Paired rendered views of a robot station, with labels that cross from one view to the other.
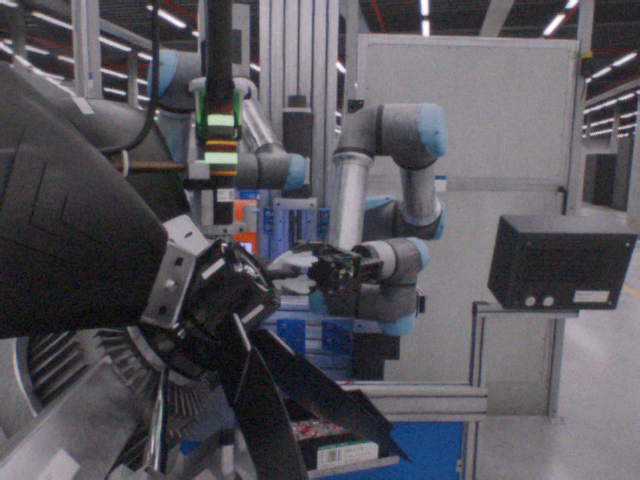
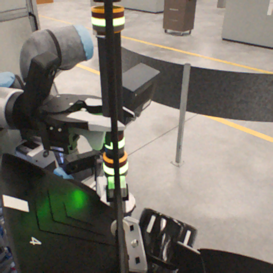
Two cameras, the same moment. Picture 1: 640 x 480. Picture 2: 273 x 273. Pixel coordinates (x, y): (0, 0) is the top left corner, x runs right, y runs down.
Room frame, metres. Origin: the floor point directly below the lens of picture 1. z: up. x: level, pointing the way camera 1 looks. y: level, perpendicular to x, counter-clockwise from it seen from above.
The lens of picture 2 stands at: (0.46, 0.46, 1.68)
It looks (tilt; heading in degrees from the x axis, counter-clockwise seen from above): 32 degrees down; 302
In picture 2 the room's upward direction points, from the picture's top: straight up
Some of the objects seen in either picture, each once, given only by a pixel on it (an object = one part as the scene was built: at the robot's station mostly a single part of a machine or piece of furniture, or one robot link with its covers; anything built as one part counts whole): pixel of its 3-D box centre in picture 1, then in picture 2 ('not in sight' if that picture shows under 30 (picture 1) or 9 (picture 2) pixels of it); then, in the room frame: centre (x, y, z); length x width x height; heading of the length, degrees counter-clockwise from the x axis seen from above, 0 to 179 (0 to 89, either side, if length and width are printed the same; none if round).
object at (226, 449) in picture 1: (227, 454); not in sight; (0.59, 0.11, 0.99); 0.02 x 0.02 x 0.06
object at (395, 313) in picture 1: (388, 304); not in sight; (0.99, -0.15, 1.08); 0.11 x 0.08 x 0.11; 74
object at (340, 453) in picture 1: (324, 429); not in sight; (0.91, -0.02, 0.85); 0.22 x 0.17 x 0.07; 107
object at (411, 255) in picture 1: (399, 258); not in sight; (0.99, -0.17, 1.17); 0.11 x 0.08 x 0.09; 129
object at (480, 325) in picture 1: (478, 344); not in sight; (1.09, -0.38, 0.96); 0.03 x 0.03 x 0.20; 3
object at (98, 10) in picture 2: not in sight; (107, 19); (0.71, 0.14, 1.61); 0.04 x 0.04 x 0.03
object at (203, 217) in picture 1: (215, 197); (117, 191); (0.70, 0.15, 1.31); 0.09 x 0.07 x 0.10; 128
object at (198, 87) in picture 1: (199, 102); (96, 134); (0.72, 0.17, 1.44); 0.09 x 0.03 x 0.06; 4
